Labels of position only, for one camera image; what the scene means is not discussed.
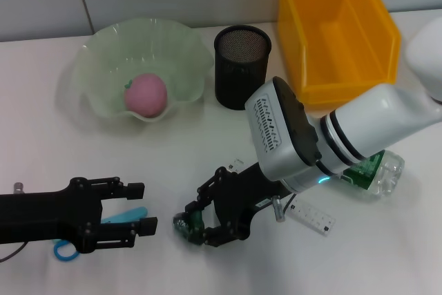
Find clear plastic ruler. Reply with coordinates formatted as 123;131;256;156
226;156;338;238

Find pink peach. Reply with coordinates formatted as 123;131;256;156
123;73;169;119

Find left gripper cable with plug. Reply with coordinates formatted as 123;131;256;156
0;182;28;263

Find black mesh pen holder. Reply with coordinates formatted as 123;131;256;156
213;24;273;112

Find gripper cable with plug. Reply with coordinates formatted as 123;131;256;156
271;193;298;223
0;182;28;263

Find green plastic wrapper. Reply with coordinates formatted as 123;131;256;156
172;210;208;246

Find blue scissors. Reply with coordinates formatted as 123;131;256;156
52;206;148;262

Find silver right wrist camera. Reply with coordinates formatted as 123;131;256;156
244;76;320;182

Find green glass fruit plate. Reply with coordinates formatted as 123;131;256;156
70;17;214;124

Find yellow plastic storage bin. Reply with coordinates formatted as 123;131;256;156
276;0;402;108

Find clear water bottle green label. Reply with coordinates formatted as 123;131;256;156
340;149;405;204

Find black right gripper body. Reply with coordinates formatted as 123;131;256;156
211;162;294;239

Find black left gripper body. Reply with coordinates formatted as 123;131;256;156
0;176;104;254

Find right gripper cable with plug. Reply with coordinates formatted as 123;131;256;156
271;193;298;223

